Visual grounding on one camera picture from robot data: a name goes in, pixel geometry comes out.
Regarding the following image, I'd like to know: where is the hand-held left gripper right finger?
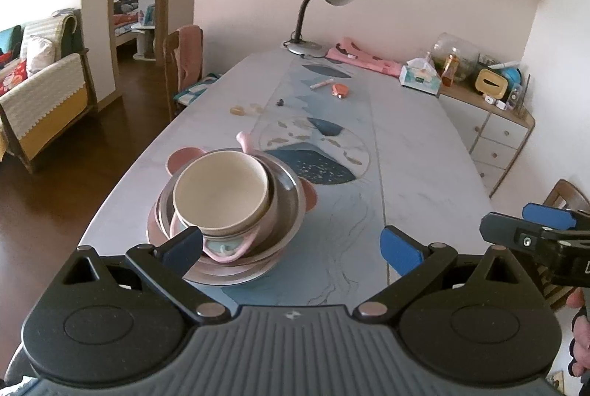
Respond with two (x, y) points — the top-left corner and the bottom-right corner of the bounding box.
(353, 225), (524, 323)

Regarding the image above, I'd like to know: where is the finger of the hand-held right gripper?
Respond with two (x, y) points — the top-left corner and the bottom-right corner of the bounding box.
(522, 201), (590, 233)
(479, 212), (568, 261)

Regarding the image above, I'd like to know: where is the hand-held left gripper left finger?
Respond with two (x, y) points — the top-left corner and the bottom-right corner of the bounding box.
(60, 227), (231, 323)

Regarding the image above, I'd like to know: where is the white bowl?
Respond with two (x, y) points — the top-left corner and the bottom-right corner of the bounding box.
(172, 150), (273, 237)

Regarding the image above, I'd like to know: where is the pink bear-shaped plate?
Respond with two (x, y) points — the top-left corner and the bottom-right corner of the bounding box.
(146, 147), (319, 286)

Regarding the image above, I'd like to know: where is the large stainless steel bowl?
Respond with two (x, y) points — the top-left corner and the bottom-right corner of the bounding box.
(154, 147), (307, 279)

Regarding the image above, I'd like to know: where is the pink steel-lined bowl with handles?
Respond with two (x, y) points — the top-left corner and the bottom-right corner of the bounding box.
(168, 132), (280, 263)

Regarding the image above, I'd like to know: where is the person's right hand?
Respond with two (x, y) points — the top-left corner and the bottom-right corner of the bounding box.
(566, 288), (590, 376)

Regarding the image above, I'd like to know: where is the wooden slat-back chair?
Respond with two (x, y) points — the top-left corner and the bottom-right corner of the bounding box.
(537, 179), (590, 311)

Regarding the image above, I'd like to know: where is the blue patterned table runner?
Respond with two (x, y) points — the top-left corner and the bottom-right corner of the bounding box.
(216, 54), (392, 318)

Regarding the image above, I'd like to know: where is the white sideboard cabinet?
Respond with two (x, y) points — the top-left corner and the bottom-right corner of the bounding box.
(438, 80), (536, 198)

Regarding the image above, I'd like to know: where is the cartoon print cushion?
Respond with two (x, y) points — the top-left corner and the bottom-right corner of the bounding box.
(546, 371), (565, 396)

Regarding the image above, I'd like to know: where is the clear acrylic holder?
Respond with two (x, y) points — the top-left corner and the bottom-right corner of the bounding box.
(507, 83), (524, 111)

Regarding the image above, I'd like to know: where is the blue globe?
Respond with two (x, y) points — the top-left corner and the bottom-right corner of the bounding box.
(500, 66), (524, 95)

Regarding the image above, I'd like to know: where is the yellow tissue holder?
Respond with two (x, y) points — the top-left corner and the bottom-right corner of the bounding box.
(475, 68), (509, 97)

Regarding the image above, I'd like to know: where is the printed chair cushion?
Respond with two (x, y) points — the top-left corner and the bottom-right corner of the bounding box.
(173, 73), (224, 106)

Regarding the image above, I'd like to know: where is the amber liquid bottle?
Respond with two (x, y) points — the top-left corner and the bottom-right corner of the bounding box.
(441, 48), (462, 87)

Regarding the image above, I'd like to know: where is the tissue box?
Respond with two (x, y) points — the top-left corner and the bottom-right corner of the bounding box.
(399, 57), (442, 95)

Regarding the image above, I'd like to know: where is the wooden chair with towel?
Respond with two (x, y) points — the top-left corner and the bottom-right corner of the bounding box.
(162, 25), (224, 122)

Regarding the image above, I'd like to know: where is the large glass jar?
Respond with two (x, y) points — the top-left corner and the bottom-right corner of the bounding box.
(426, 33), (480, 84)

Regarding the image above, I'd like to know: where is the pink towel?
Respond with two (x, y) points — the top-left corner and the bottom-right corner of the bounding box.
(177, 25), (204, 90)

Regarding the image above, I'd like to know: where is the pink printed cloth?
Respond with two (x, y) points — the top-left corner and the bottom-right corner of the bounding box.
(326, 37), (403, 76)

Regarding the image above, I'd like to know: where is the sofa with cream cover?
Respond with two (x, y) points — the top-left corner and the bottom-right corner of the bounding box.
(0, 11), (98, 174)

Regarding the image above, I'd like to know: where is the white pillow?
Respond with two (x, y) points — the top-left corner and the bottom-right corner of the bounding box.
(26, 34), (55, 74)

